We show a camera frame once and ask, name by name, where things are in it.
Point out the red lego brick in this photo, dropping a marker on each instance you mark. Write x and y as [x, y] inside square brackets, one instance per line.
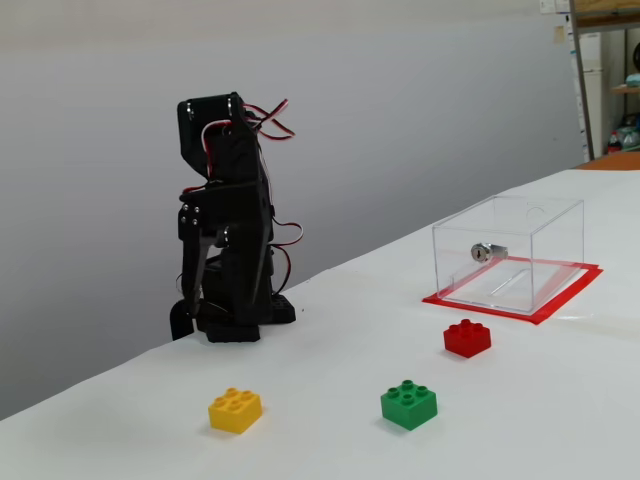
[467, 340]

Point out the teal object on shelf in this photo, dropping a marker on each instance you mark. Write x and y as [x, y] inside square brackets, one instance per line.
[634, 80]

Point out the orange wooden table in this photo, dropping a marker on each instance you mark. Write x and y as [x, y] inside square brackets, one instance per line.
[617, 161]

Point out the red tape frame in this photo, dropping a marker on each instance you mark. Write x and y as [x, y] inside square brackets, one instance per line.
[575, 295]

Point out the clear plastic bag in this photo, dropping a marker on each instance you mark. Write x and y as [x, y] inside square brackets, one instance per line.
[631, 135]

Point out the green lego brick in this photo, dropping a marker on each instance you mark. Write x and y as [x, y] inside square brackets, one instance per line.
[407, 407]

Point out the metal shelf rack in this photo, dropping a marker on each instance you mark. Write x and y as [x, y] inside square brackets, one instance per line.
[580, 75]

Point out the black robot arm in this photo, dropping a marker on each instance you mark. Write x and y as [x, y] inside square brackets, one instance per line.
[235, 155]

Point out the red capped drink bottle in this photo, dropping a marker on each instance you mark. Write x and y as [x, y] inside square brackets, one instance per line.
[614, 144]

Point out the silver cam lock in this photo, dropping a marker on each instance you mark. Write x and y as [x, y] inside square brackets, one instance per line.
[487, 252]

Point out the white cabinet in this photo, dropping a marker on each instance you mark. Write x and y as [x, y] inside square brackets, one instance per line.
[594, 90]

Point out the beige paper label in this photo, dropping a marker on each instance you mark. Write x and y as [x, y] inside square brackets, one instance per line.
[559, 36]

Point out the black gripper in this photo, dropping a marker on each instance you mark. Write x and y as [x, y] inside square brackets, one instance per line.
[190, 216]

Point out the white paper label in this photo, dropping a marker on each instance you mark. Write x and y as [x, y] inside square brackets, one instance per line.
[554, 6]

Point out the black table clamp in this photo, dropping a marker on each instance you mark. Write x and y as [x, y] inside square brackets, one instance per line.
[179, 322]

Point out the yellow lego brick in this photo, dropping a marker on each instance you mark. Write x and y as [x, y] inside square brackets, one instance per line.
[235, 412]

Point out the transparent acrylic box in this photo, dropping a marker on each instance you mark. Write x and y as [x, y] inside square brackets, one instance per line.
[550, 235]

